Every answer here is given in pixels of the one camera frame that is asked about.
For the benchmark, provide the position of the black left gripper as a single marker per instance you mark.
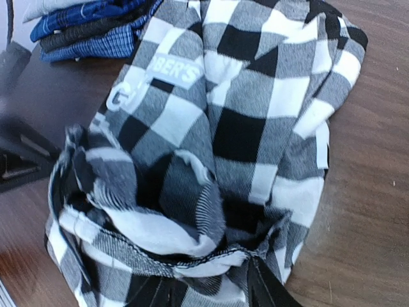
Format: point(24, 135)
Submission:
point(26, 155)

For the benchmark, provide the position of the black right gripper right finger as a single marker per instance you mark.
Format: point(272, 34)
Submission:
point(264, 289)

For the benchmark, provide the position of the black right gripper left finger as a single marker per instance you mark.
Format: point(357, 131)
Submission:
point(154, 291)

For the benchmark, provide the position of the black white plaid shirt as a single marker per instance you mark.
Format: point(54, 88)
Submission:
point(211, 149)

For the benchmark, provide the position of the dark folded shirt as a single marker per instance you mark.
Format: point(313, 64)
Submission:
point(81, 32)

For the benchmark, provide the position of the blue plaid folded shirt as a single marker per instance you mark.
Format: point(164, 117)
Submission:
point(85, 12)

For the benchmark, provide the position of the grey folded shirt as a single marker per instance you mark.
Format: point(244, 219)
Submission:
point(37, 9)

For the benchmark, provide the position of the blue white checked folded shirt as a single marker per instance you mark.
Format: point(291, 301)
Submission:
point(118, 42)

